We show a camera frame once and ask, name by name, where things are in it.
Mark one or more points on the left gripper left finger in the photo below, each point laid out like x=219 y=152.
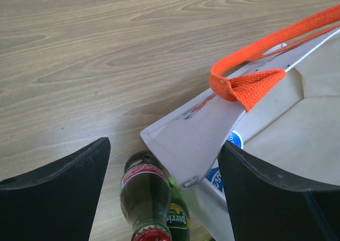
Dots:
x=57 y=201

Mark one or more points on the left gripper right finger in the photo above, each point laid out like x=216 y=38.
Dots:
x=266 y=202

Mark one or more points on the blue label water bottle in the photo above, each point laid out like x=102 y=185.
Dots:
x=215 y=177

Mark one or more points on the beige canvas tote bag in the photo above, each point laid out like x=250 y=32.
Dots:
x=281 y=94

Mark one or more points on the clear plastic water bottle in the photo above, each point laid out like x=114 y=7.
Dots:
x=235 y=138

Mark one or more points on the rear cola glass bottle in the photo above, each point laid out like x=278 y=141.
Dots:
x=145 y=197

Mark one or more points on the rear green glass bottle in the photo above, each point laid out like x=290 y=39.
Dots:
x=178 y=219

